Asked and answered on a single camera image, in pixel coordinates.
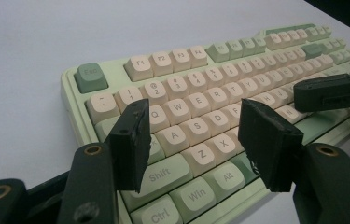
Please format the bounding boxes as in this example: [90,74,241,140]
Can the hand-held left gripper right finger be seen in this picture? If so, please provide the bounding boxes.
[237,98,305,193]

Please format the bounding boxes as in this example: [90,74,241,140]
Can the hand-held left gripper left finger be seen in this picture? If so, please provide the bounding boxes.
[105,98,152,194]

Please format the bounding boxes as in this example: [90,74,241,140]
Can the white board table cover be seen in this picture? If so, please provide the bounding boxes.
[0,0,350,224]

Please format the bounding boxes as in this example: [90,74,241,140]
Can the green and pink keyboard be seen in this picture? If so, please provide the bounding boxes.
[60,22,350,224]

